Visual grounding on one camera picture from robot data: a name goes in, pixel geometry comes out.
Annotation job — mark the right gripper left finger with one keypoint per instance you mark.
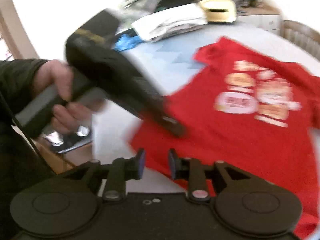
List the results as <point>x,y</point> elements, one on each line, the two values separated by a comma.
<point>119,172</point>

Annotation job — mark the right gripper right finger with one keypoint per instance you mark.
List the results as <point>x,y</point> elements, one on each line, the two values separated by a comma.
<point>190,170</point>

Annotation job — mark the red printed t-shirt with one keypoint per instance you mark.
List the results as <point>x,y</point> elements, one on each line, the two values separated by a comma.
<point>251,111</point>

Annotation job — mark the dark sleeve forearm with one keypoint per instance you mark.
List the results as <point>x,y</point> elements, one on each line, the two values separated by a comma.
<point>16,79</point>

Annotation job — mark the folded white clothes stack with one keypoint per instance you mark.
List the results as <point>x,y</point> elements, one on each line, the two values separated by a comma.
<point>170,22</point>

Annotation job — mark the person left hand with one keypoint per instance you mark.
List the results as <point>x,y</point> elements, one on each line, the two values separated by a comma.
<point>66,119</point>

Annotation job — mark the blue plastic bag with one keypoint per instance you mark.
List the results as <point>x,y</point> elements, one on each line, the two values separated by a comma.
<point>126,42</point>

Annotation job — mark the yellow tissue box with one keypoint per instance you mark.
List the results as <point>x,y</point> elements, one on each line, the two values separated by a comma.
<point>219,11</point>

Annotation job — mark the white drawer sideboard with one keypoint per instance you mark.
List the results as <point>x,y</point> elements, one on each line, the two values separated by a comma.
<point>267,18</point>

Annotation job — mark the wooden dining chair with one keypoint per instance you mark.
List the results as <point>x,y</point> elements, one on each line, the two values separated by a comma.
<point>302,36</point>

